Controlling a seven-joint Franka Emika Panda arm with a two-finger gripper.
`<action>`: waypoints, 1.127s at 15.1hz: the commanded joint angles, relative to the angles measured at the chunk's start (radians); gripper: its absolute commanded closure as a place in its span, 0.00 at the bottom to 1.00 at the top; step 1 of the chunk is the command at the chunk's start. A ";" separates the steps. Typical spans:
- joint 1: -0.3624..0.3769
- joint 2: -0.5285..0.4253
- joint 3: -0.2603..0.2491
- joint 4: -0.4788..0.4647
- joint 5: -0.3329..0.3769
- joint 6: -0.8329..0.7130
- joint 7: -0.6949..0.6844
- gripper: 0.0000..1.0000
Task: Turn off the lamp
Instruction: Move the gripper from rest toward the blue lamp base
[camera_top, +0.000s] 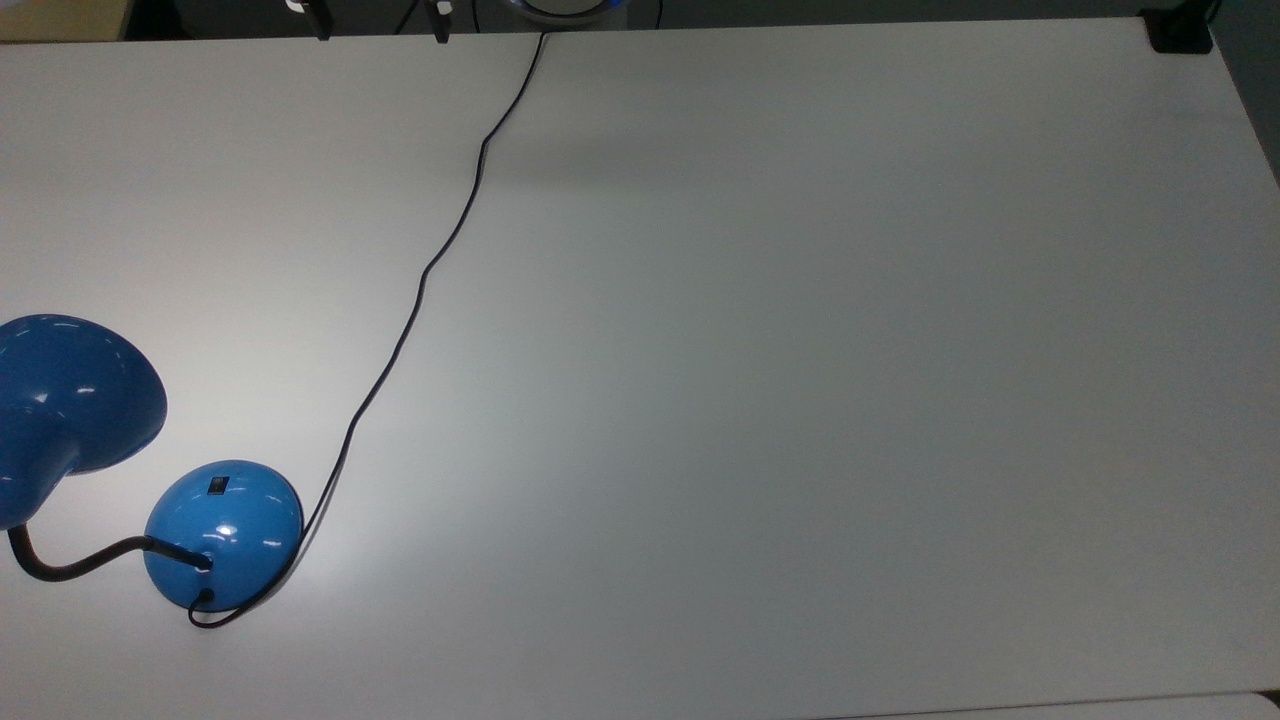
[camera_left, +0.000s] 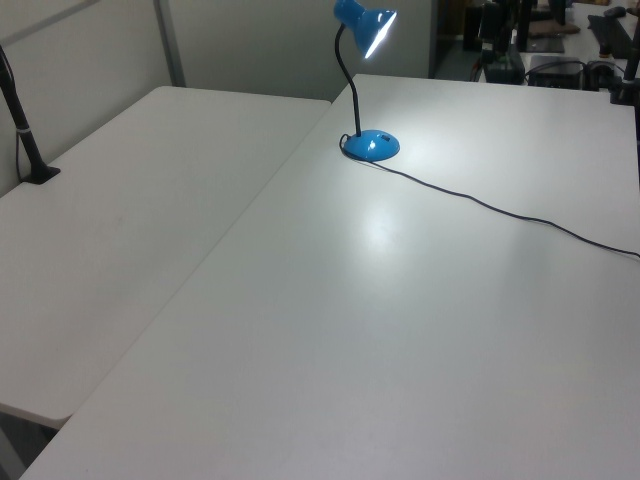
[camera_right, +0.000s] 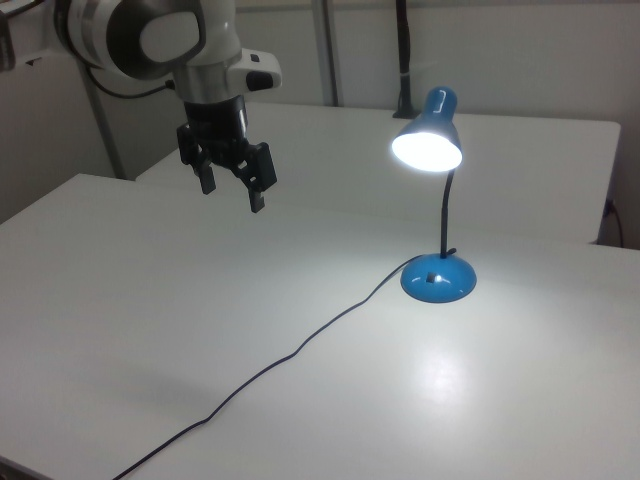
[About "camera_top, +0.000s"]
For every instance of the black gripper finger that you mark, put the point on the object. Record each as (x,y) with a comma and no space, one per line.
(321,20)
(440,24)

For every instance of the blue gooseneck desk lamp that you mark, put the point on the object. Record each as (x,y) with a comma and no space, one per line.
(230,530)

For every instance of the tan board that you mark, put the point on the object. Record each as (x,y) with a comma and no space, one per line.
(62,18)

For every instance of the black table clamp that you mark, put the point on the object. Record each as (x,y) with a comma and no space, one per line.
(1180,32)

